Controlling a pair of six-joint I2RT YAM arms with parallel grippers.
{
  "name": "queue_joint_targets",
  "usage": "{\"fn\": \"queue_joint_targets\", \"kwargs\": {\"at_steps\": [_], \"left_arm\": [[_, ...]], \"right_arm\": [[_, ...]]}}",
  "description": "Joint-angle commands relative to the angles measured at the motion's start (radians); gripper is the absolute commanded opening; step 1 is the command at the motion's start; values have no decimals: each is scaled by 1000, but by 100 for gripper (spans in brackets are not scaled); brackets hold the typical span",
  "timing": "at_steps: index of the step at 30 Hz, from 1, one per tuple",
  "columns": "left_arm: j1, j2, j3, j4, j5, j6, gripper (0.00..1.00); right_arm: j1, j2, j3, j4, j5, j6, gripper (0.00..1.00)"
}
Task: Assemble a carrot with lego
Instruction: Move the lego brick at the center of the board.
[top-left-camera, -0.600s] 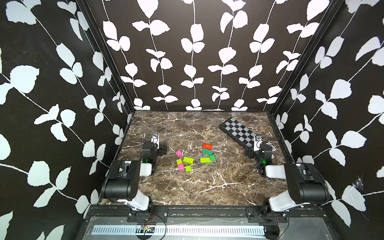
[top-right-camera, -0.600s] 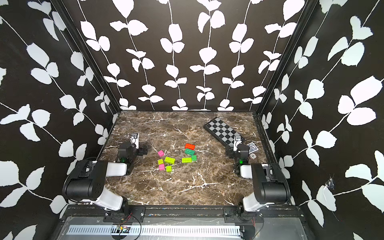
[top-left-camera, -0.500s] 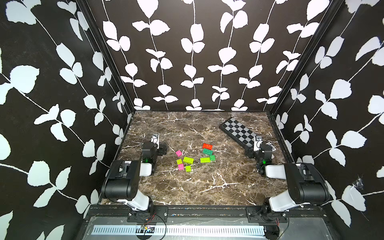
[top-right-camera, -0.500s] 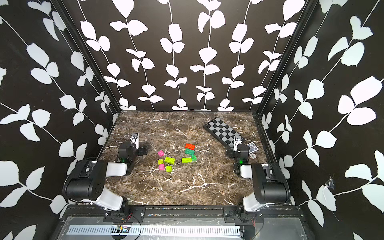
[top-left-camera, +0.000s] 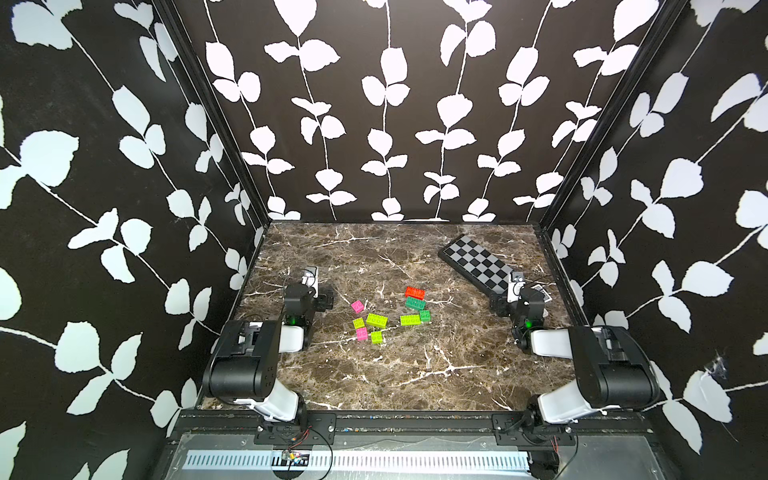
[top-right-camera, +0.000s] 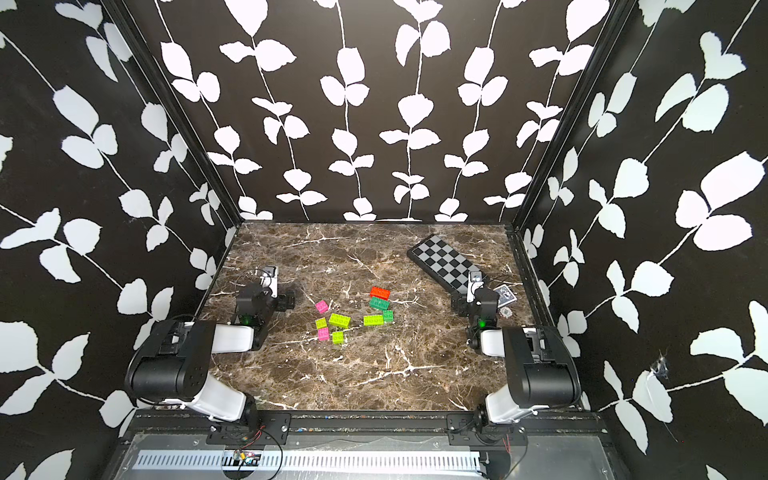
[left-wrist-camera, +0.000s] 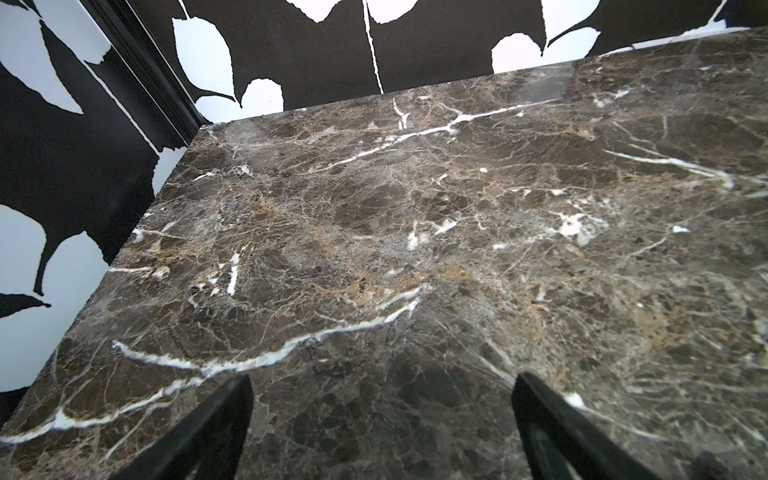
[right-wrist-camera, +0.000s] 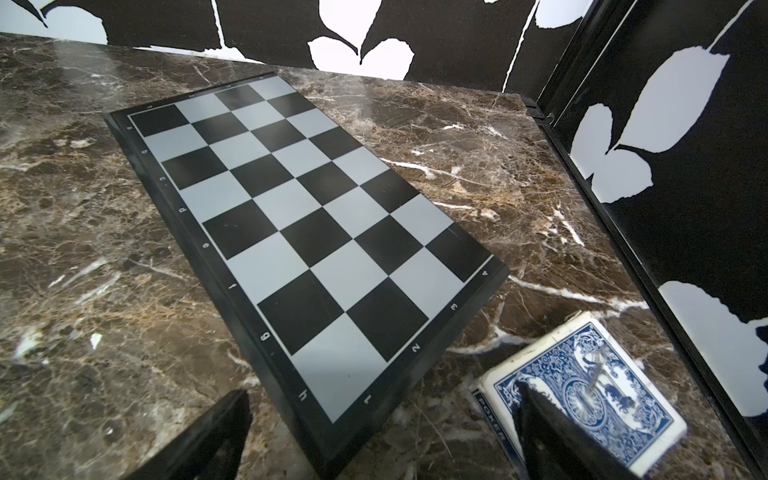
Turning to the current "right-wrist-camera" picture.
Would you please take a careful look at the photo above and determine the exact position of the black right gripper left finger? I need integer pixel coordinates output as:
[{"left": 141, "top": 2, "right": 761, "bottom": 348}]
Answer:
[{"left": 126, "top": 389, "right": 252, "bottom": 479}]

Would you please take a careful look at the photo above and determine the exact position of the black and white chessboard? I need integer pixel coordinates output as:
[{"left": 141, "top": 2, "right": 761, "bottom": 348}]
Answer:
[{"left": 104, "top": 72, "right": 509, "bottom": 479}]

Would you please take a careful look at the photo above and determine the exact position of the blue playing card box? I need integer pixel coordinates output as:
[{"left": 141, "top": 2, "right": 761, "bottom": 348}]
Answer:
[{"left": 471, "top": 311, "right": 687, "bottom": 478}]

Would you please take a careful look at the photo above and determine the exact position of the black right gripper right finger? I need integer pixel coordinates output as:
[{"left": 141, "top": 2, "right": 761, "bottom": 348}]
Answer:
[{"left": 515, "top": 381, "right": 637, "bottom": 480}]

